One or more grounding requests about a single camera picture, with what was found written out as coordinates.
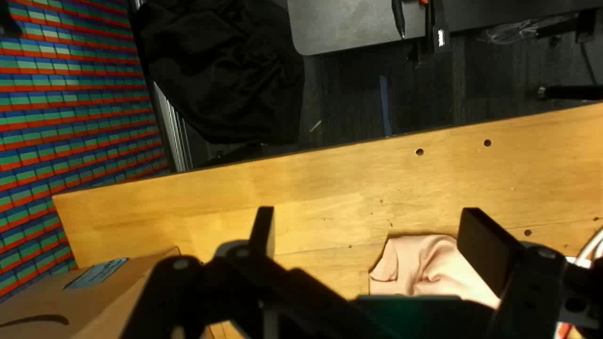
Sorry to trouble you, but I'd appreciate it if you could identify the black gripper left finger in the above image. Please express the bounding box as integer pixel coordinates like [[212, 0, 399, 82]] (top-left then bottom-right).
[[248, 205, 273, 256]]

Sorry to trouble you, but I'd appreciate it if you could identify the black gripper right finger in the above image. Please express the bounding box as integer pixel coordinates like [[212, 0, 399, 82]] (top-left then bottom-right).
[[457, 207, 523, 295]]

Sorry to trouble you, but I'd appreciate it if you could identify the light pink cloth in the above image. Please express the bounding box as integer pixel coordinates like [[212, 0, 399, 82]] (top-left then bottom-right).
[[369, 235, 499, 308]]

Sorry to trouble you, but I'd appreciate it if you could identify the black fabric bag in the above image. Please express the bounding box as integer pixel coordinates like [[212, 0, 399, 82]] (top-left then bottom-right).
[[131, 0, 305, 143]]

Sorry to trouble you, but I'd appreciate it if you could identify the brown cardboard box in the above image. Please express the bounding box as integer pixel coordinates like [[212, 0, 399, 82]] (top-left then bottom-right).
[[0, 246, 178, 339]]

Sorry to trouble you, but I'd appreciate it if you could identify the colourful striped rug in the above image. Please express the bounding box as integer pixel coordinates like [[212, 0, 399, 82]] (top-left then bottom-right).
[[0, 0, 169, 301]]

